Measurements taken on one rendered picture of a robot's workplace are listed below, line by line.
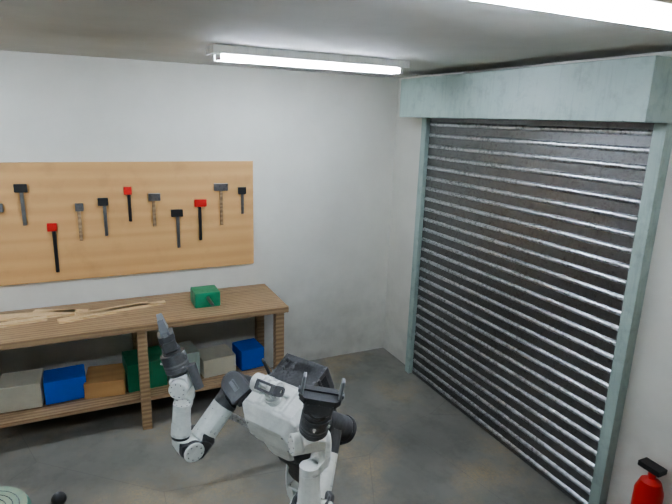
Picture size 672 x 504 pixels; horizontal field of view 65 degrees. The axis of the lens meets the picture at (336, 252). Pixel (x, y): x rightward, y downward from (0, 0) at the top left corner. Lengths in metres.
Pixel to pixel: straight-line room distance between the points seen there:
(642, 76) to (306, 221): 2.96
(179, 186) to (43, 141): 1.00
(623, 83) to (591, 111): 0.21
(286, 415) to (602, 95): 2.22
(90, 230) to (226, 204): 1.07
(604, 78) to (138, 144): 3.21
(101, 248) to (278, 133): 1.71
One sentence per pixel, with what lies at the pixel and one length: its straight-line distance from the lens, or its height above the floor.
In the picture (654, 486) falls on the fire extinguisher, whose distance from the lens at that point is 3.44.
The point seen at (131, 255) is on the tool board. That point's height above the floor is 1.21.
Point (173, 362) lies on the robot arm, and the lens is 1.97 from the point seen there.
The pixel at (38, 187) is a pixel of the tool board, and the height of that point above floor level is 1.77.
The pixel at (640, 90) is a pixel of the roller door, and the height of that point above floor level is 2.50.
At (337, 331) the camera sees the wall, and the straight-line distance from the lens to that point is 5.31.
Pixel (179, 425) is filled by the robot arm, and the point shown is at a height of 1.23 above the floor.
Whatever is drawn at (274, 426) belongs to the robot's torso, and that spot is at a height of 1.28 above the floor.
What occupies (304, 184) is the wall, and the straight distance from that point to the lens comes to 4.78.
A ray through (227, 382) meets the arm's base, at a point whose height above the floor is 1.34.
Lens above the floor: 2.33
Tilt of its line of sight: 14 degrees down
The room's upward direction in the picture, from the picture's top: 2 degrees clockwise
